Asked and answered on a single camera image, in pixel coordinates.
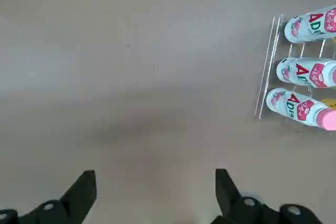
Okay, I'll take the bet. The clear acrylic bottle shelf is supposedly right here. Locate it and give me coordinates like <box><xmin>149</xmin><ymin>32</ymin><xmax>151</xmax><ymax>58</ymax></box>
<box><xmin>254</xmin><ymin>13</ymin><xmax>336</xmax><ymax>133</ymax></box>

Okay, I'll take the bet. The pink cap white bottle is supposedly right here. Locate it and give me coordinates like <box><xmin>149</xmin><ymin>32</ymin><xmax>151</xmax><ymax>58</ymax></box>
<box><xmin>284</xmin><ymin>5</ymin><xmax>336</xmax><ymax>43</ymax></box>
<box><xmin>266</xmin><ymin>87</ymin><xmax>336</xmax><ymax>132</ymax></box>
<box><xmin>276</xmin><ymin>57</ymin><xmax>336</xmax><ymax>89</ymax></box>

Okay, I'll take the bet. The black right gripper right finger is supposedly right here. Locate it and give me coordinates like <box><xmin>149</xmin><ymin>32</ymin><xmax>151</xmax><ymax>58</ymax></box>
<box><xmin>208</xmin><ymin>168</ymin><xmax>328</xmax><ymax>224</ymax></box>

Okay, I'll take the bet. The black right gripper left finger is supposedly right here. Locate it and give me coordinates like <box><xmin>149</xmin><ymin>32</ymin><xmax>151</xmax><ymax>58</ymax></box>
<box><xmin>0</xmin><ymin>169</ymin><xmax>97</xmax><ymax>224</ymax></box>

